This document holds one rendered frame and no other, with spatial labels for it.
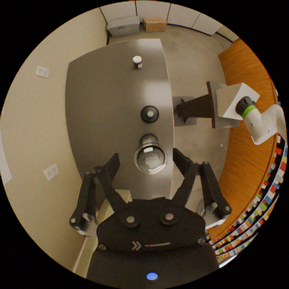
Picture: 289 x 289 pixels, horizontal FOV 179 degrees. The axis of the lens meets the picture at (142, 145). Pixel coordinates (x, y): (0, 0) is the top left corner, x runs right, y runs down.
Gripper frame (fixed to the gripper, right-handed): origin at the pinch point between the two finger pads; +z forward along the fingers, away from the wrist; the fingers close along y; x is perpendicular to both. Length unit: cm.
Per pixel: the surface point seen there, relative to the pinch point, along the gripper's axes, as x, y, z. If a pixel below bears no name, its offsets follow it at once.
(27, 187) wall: -11, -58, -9
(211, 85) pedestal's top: 30, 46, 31
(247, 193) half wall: -113, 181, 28
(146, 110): 12.1, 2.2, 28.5
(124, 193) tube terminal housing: -38, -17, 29
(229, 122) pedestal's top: 6, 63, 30
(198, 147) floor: -44, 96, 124
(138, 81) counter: 29.3, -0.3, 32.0
